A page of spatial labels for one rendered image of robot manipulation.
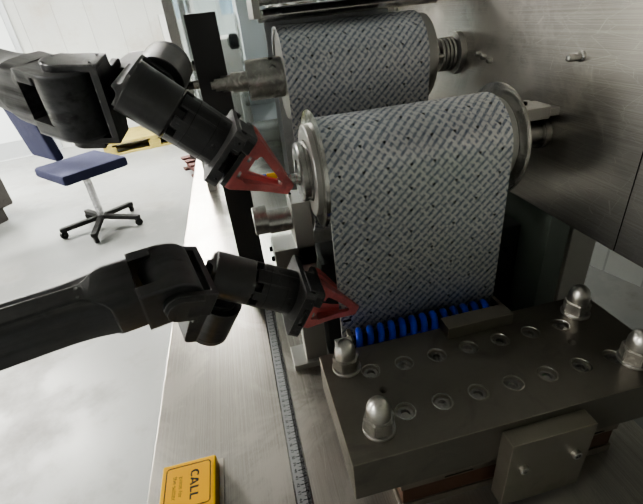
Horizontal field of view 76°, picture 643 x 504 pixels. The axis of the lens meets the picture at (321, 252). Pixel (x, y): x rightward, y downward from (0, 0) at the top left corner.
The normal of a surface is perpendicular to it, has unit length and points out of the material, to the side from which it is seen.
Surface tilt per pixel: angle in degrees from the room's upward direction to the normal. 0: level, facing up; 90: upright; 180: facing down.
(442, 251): 90
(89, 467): 0
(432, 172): 90
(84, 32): 90
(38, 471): 0
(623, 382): 0
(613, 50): 90
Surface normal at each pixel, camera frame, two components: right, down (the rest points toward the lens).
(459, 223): 0.22, 0.48
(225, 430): -0.10, -0.86
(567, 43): -0.97, 0.19
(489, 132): 0.15, 0.06
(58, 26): 0.48, 0.40
